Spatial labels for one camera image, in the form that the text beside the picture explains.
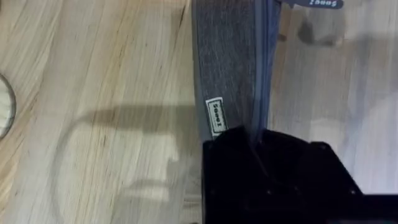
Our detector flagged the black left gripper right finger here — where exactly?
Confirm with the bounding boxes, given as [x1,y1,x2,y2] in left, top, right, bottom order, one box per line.
[257,129,364,224]

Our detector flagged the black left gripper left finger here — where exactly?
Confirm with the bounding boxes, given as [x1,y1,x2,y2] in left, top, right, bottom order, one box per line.
[201,125,272,224]

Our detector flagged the grey zip bag blue zip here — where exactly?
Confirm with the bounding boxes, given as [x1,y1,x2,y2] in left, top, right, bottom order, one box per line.
[190,0,345,141]

